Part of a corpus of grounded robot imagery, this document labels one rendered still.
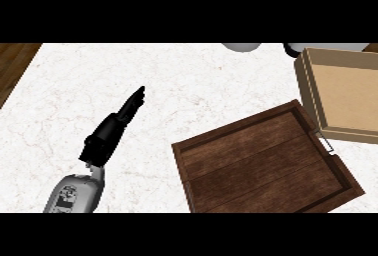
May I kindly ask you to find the brown wooden tray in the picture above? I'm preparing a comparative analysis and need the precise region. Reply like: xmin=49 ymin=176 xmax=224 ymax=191
xmin=170 ymin=98 xmax=366 ymax=214

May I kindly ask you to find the cardboard box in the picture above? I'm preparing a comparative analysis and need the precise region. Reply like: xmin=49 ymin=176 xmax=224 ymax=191
xmin=292 ymin=47 xmax=378 ymax=145

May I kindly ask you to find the pale grey round object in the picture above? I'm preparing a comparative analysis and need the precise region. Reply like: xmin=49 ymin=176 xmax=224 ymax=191
xmin=220 ymin=42 xmax=263 ymax=53

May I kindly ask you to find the brown wooden cabinet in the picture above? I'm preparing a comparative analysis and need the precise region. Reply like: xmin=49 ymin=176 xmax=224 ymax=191
xmin=0 ymin=42 xmax=44 ymax=110

